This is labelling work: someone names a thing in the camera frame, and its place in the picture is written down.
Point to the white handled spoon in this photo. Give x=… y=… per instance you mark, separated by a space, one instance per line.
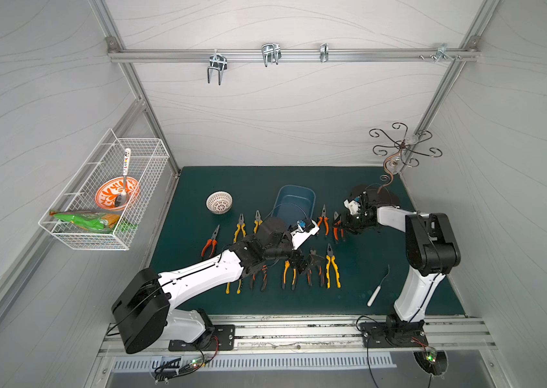
x=123 y=197

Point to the orange yellow combination pliers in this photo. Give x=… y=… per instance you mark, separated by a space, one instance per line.
x=289 y=268

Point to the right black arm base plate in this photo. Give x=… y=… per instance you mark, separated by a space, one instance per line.
x=393 y=335

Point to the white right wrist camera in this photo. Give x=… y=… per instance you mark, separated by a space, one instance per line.
x=354 y=205

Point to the orange white patterned bowl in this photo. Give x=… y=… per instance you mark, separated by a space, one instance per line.
x=106 y=194

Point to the right metal bracket hook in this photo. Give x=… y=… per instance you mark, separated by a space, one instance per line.
x=441 y=54

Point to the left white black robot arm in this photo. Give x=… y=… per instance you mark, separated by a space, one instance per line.
x=149 y=304

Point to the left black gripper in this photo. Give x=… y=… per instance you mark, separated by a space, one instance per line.
x=293 y=253

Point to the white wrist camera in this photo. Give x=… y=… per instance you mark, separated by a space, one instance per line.
x=302 y=231
x=354 y=205

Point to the white handled small tool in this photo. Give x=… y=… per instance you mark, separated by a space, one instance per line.
x=378 y=288

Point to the small yellow black pliers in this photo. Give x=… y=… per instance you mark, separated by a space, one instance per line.
x=332 y=270

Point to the blue plastic storage box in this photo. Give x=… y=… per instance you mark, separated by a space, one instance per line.
x=294 y=203

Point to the white round strainer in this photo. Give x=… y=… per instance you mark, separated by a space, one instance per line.
x=219 y=202

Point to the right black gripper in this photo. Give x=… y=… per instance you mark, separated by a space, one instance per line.
x=355 y=222

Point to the small metal hook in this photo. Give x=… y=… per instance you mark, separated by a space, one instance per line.
x=324 y=52

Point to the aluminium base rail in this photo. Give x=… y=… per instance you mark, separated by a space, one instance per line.
x=340 y=333

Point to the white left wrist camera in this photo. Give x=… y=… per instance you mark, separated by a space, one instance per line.
x=302 y=231

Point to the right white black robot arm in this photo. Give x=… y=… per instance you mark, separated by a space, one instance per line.
x=431 y=250

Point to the aluminium cross rail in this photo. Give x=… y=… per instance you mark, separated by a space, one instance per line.
x=288 y=55

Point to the loop metal hook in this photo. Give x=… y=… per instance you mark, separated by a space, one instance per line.
x=271 y=54

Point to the white wire wall basket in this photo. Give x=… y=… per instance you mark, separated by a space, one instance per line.
x=148 y=160

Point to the orange handled pliers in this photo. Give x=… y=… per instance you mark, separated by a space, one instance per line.
x=211 y=245

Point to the double prong metal hook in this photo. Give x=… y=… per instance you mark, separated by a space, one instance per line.
x=217 y=65

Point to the green snack packet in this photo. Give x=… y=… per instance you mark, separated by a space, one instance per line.
x=95 y=222

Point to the round black floor port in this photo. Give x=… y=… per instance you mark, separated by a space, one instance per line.
x=432 y=362

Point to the white vented cable duct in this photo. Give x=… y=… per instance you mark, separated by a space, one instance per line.
x=261 y=362

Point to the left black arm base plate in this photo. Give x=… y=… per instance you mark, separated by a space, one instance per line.
x=220 y=338

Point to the brown metal jewelry stand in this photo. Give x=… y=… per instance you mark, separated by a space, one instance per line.
x=398 y=149

